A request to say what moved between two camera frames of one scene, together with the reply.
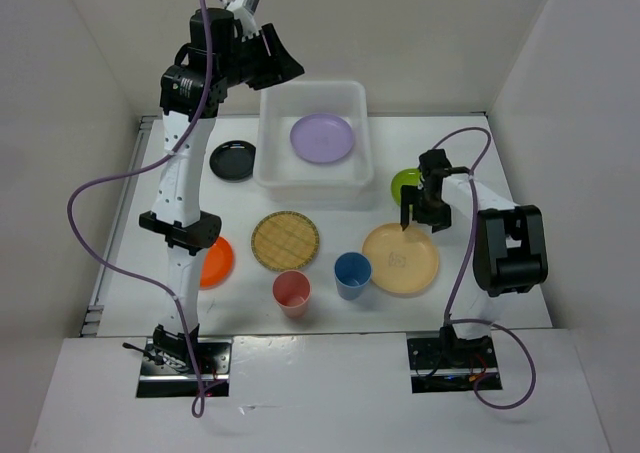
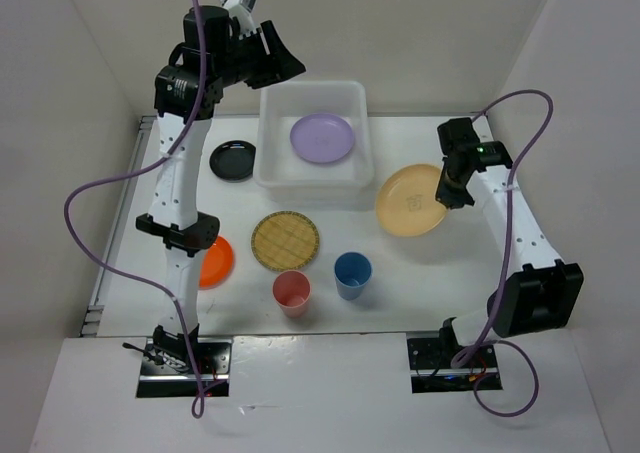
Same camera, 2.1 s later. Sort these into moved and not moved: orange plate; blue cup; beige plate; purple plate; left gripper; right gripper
Moved: right gripper; beige plate
Not moved: blue cup; left gripper; purple plate; orange plate
